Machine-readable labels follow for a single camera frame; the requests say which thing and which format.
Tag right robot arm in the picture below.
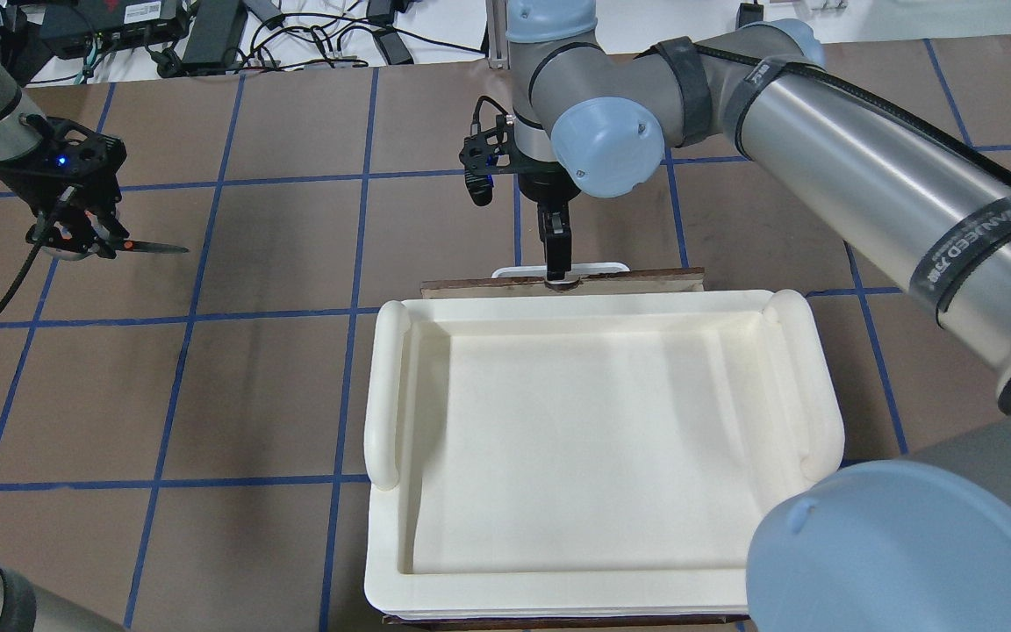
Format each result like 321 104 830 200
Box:
461 1 1011 631

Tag dark wooden drawer box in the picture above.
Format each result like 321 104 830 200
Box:
383 262 750 631

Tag grey orange scissors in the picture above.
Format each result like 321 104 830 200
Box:
56 240 189 262

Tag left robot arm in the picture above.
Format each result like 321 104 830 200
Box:
0 63 136 631

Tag aluminium frame post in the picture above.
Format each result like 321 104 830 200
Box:
485 0 510 69

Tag white plastic tray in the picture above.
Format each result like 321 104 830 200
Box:
362 291 845 620

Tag black power brick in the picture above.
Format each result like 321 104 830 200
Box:
181 1 247 76

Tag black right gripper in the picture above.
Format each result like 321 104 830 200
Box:
458 97 579 283

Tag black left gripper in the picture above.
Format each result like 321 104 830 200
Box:
16 121 133 259

